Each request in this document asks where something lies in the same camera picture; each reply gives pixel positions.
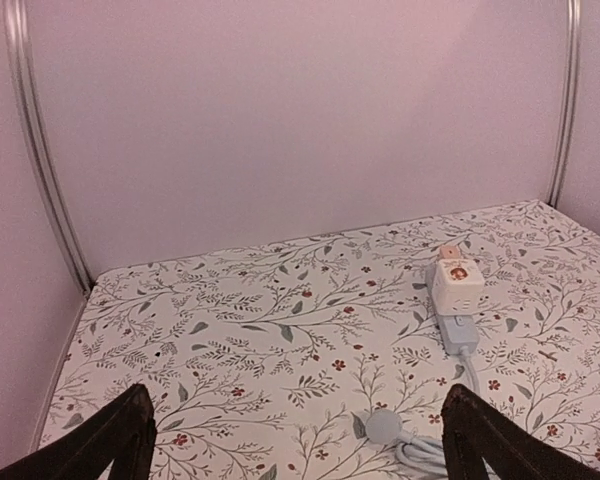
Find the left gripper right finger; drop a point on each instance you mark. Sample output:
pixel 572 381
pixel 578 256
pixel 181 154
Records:
pixel 476 437

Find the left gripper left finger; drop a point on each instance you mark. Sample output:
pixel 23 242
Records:
pixel 119 438

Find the white cube socket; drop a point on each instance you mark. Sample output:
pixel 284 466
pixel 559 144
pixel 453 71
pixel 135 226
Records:
pixel 458 285

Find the small pink charger plug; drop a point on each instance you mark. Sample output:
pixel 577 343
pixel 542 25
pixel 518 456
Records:
pixel 448 252

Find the light blue power strip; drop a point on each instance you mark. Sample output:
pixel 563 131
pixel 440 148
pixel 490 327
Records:
pixel 459 333

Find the floral patterned table mat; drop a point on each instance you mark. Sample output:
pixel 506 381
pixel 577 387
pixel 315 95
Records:
pixel 262 362

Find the left aluminium frame post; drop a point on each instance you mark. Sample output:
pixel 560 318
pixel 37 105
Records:
pixel 21 62

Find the aluminium frame post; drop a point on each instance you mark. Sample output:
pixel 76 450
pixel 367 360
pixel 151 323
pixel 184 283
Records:
pixel 21 62
pixel 569 97

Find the right aluminium frame post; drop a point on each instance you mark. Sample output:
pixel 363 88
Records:
pixel 569 97

